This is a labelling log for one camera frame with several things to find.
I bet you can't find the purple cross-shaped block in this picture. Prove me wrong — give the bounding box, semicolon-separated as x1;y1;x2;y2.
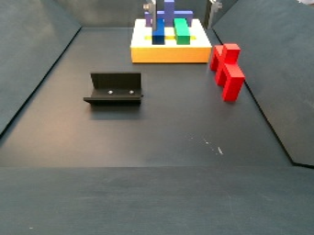
144;0;194;27

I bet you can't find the blue bar block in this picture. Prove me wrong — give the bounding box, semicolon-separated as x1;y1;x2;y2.
152;18;164;45

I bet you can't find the yellow base board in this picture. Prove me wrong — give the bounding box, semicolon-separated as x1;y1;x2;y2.
129;18;212;63

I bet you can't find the black angle bracket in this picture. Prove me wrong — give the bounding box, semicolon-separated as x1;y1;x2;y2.
83;72;141;106

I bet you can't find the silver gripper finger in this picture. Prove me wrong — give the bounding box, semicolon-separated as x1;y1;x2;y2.
143;0;158;30
207;0;223;28

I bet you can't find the red cross-shaped block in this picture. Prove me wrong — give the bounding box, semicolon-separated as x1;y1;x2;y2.
210;43;246;102

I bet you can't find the green bar block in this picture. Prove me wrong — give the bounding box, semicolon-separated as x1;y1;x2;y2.
172;18;190;45

